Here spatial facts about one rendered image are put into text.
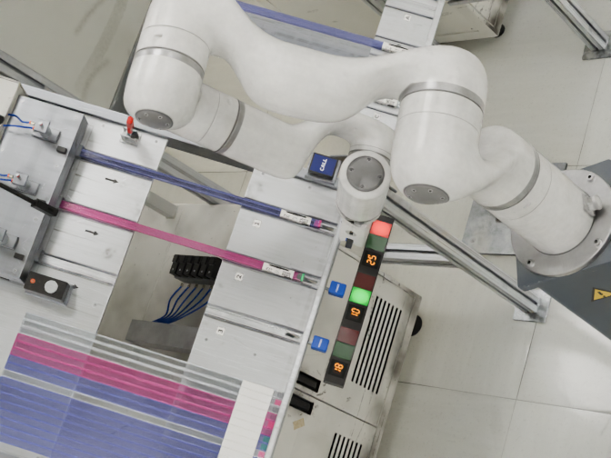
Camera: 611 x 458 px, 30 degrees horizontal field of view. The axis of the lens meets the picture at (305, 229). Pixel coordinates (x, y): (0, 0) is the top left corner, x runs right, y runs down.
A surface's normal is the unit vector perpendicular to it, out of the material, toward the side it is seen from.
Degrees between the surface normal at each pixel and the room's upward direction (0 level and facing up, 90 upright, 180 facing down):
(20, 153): 43
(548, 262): 0
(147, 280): 0
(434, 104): 28
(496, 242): 0
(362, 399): 90
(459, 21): 90
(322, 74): 52
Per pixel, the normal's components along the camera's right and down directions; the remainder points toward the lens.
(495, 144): -0.28, -0.74
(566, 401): -0.64, -0.40
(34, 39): 0.71, 0.02
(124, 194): 0.01, -0.28
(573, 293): -0.04, 0.87
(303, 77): 0.11, -0.01
